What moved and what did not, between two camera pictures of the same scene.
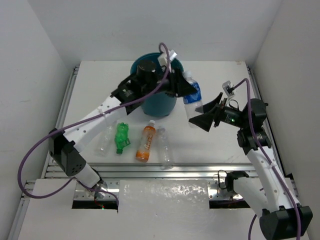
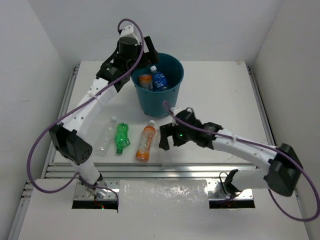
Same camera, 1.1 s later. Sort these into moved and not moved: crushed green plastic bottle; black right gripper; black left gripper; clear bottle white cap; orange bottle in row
Moved: black right gripper; black left gripper
Not moved: orange bottle in row; clear bottle white cap; crushed green plastic bottle
